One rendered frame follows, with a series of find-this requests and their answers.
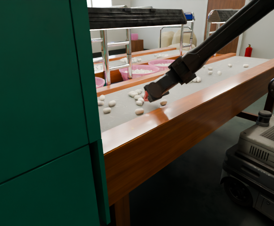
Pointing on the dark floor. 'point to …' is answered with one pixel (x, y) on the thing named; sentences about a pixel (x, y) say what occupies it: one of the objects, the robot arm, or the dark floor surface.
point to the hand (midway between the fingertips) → (145, 99)
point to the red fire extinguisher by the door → (248, 51)
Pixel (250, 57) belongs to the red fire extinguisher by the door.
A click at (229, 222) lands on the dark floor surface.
